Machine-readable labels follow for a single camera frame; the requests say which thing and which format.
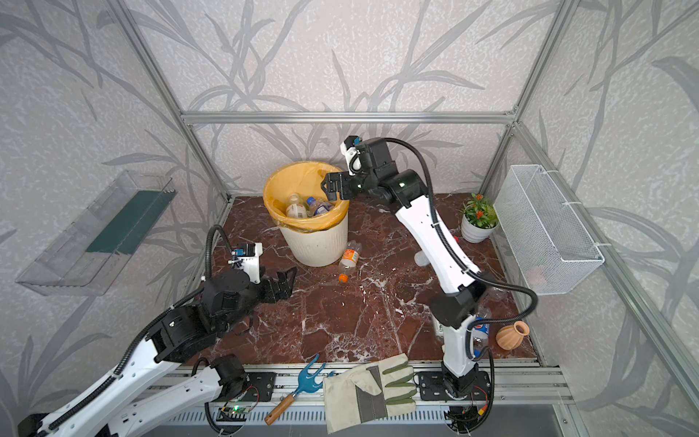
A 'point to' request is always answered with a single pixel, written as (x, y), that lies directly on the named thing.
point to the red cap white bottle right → (421, 260)
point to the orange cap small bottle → (349, 260)
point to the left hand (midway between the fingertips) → (286, 271)
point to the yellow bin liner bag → (303, 178)
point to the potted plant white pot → (479, 219)
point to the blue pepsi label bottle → (319, 207)
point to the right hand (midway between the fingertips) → (333, 181)
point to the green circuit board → (235, 409)
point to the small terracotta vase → (511, 337)
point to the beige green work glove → (369, 392)
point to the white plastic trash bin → (318, 248)
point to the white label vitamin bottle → (296, 210)
